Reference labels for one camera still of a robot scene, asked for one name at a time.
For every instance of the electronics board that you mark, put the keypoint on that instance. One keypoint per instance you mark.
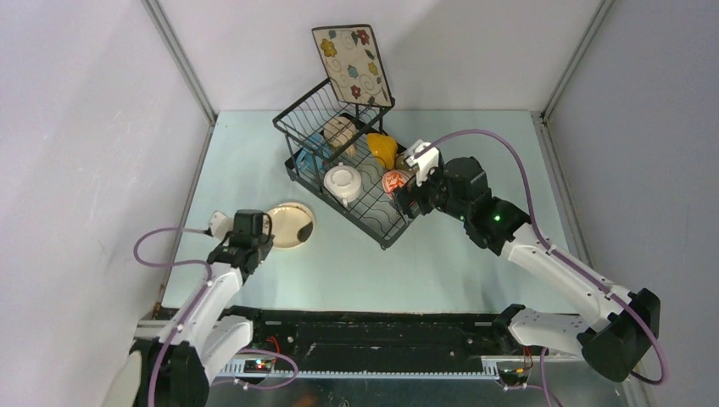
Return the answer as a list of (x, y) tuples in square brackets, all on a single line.
[(516, 378), (257, 366)]

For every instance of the white two-handled soup bowl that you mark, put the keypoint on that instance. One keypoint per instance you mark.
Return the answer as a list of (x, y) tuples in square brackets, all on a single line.
[(344, 183)]

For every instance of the beige saucer plate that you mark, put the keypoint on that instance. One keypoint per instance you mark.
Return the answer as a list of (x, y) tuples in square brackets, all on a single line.
[(292, 225)]

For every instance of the right electronics board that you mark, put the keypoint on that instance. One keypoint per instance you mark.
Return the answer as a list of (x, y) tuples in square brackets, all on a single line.
[(516, 378)]

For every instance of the yellow orange bowl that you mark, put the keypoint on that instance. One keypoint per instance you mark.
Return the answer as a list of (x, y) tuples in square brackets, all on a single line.
[(384, 148)]

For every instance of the tan bowl with dark rim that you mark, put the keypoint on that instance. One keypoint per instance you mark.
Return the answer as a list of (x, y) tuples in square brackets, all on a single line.
[(401, 162)]

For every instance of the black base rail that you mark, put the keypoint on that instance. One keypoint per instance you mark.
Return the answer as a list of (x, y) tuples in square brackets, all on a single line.
[(339, 342)]

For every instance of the left electronics board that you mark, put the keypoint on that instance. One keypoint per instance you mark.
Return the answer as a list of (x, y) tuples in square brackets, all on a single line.
[(257, 366)]

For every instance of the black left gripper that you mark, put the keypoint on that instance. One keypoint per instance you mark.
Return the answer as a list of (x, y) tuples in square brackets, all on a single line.
[(266, 244)]

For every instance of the black wire dish rack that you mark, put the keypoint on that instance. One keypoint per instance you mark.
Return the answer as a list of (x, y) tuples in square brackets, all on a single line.
[(373, 211)]

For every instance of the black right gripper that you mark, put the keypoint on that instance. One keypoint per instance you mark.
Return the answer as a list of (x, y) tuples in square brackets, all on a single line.
[(408, 193)]

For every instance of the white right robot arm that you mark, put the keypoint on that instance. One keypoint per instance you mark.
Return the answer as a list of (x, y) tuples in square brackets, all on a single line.
[(615, 327)]

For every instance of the blue floral mug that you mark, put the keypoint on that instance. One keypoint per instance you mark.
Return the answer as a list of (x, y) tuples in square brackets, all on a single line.
[(307, 160)]

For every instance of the square floral ceramic plate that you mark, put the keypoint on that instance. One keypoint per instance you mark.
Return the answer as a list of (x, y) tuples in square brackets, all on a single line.
[(353, 64)]

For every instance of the orange patterned white bowl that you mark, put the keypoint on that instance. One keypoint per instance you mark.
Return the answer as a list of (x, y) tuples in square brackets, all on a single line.
[(394, 179)]

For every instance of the beige ceramic mug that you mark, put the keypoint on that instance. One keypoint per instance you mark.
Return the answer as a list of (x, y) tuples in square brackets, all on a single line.
[(339, 131)]

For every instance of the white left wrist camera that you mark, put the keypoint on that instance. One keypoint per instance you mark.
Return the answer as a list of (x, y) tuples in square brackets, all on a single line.
[(219, 225)]

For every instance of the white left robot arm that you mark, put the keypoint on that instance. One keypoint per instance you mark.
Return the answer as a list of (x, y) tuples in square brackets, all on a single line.
[(182, 359)]

